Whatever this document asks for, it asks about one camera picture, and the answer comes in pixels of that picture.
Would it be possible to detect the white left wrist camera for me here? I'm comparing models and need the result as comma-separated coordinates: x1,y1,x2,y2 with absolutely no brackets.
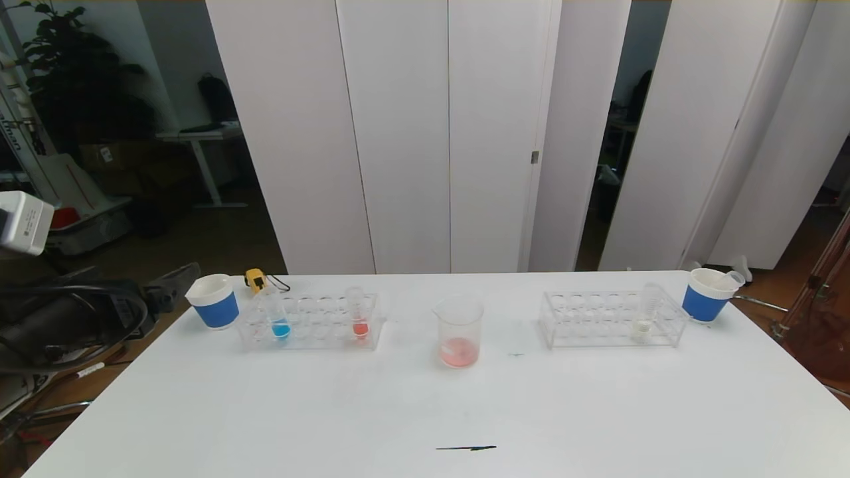
0,191,55,257

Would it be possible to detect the black left camera cable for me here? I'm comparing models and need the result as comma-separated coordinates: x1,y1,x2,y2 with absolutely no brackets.
0,282,150,374

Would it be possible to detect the test tube with blue liquid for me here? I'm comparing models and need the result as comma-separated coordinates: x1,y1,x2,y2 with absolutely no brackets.
260,284,293,341

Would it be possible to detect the yellow tape measure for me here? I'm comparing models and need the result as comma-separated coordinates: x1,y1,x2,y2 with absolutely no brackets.
244,268,292,295

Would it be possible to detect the brown cardboard box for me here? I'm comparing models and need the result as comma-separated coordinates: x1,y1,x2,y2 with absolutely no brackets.
80,141,143,197

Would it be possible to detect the black backpack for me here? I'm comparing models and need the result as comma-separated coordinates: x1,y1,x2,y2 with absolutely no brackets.
198,73,238,124

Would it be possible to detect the test tube with whitish liquid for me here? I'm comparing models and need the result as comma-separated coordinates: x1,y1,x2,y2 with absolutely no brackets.
632,283,665,343

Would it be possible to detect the grey platform base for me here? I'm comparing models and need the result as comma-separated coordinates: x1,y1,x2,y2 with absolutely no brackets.
45,199,133,256

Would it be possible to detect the test tube with red liquid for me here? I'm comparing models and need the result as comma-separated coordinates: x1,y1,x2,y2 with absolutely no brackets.
346,286,370,341

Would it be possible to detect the clear plastic beaker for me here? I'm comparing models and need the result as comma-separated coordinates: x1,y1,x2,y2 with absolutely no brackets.
432,295,485,369

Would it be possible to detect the dark green potted plant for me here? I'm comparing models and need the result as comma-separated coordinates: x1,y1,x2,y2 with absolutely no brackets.
13,0,157,157

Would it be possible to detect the white folding screen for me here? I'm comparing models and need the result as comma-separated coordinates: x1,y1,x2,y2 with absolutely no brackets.
206,0,632,275
598,0,850,272

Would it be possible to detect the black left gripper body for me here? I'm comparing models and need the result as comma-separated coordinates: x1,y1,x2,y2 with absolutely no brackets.
29,278,159,351

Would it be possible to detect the clear acrylic test tube rack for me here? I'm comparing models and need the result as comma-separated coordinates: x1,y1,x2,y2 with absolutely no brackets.
237,293,387,351
539,289,690,349

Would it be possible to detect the brown metal tripod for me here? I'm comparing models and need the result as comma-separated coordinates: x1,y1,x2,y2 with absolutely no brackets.
770,209,850,399

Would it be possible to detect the white standing desk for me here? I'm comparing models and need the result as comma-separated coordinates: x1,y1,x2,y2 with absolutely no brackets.
157,126,248,210

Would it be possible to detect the chrome metal leg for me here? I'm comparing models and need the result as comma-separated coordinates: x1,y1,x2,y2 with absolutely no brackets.
730,295,788,313

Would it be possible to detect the white banner stand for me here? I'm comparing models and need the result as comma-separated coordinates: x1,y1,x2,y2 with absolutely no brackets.
0,50,67,206

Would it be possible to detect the grey metal chair base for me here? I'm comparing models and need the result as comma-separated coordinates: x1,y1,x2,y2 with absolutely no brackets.
0,395,94,452

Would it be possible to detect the blue white paper cup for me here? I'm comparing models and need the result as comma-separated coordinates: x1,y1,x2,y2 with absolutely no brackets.
681,268,741,323
185,274,240,330

